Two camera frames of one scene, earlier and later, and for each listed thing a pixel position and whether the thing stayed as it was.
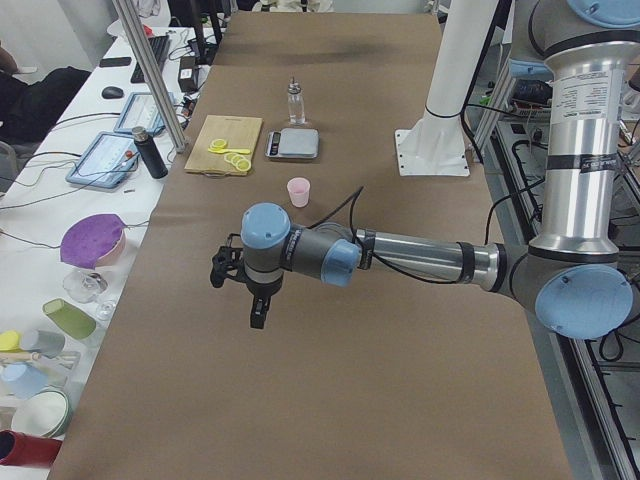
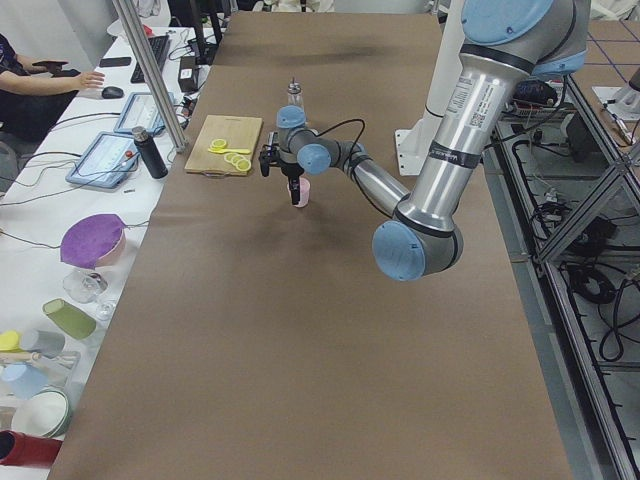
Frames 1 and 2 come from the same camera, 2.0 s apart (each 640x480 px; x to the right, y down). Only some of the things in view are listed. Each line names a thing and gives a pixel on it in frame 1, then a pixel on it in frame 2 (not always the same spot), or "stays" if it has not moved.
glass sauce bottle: x=296 y=104 stays
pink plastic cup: x=299 y=191 stays
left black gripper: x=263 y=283 -> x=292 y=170
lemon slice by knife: x=218 y=143 stays
